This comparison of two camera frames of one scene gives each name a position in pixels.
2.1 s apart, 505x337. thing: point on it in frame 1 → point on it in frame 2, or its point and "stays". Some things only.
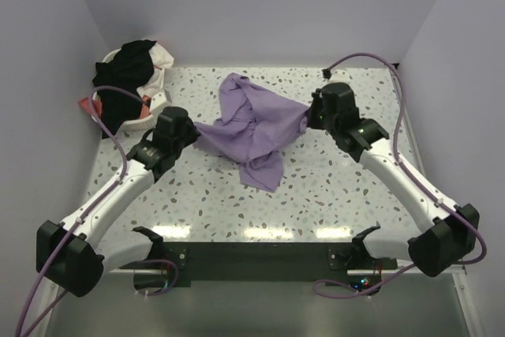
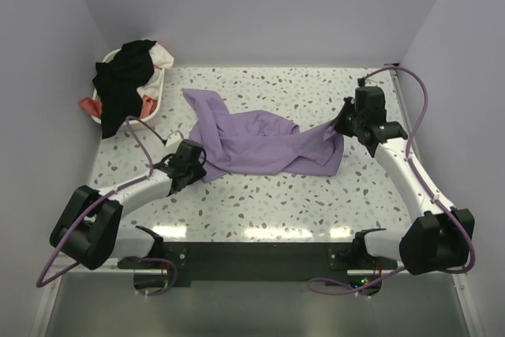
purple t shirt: (255, 122) → (259, 141)
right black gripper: (310, 114) → (338, 124)
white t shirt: (162, 60) stays
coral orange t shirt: (98, 106) stays
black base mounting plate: (265, 261) stays
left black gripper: (192, 135) → (199, 173)
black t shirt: (132, 65) stays
